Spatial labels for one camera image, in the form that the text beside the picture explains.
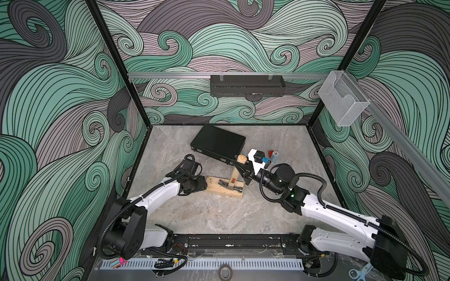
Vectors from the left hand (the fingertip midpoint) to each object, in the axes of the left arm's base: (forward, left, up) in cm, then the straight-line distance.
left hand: (202, 184), depth 87 cm
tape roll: (-33, -12, -5) cm, 36 cm away
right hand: (-3, -14, +27) cm, 30 cm away
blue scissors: (-35, -62, -4) cm, 71 cm away
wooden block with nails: (0, -5, -2) cm, 5 cm away
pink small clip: (-32, +30, -2) cm, 44 cm away
